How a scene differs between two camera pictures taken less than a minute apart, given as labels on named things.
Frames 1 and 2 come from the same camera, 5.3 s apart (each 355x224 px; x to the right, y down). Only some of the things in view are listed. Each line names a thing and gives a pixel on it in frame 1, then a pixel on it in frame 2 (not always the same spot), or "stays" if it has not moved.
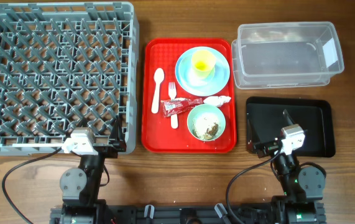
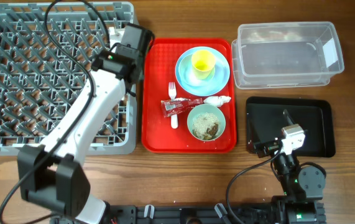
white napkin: x=217 y=101 stays
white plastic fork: x=174 y=118 stays
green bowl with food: x=206 y=122 stays
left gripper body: x=109 y=152 to x=140 y=65
